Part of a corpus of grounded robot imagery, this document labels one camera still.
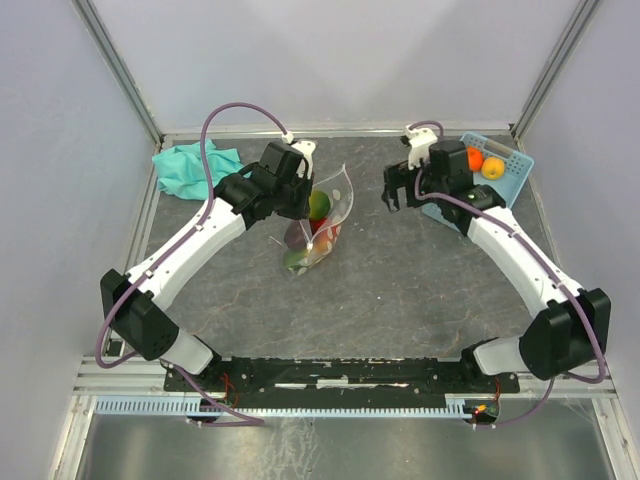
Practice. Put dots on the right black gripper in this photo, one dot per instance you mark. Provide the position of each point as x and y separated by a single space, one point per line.
396 177

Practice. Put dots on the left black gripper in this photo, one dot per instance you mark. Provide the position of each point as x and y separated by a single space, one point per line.
303 209

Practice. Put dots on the clear dotted zip bag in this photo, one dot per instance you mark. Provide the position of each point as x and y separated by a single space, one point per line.
308 241

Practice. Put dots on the dark purple avocado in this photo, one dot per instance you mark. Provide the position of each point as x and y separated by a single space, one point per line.
295 237

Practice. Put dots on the red strawberry pear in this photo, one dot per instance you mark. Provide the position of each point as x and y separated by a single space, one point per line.
324 236

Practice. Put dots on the green orange mango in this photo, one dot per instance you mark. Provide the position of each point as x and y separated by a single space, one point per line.
294 261

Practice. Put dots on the light blue plastic basket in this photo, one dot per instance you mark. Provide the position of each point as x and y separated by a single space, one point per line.
460 165

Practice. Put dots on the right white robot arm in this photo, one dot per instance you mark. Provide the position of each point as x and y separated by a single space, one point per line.
569 328

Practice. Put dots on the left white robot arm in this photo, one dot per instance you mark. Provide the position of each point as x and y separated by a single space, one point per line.
135 303

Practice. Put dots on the orange tangerine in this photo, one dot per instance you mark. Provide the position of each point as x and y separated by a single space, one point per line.
475 158

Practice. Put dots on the teal crumpled cloth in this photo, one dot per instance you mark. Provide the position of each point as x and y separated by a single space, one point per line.
180 171

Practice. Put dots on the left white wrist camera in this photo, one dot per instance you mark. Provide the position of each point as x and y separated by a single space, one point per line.
306 148

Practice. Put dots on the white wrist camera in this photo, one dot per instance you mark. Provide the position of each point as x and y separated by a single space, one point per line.
419 139
306 148

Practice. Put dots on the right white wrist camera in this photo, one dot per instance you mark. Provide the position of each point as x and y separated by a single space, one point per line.
419 139

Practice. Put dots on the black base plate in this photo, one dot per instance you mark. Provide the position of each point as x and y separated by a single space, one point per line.
348 383

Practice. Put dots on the light blue cable duct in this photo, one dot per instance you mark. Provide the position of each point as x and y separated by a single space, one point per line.
192 406

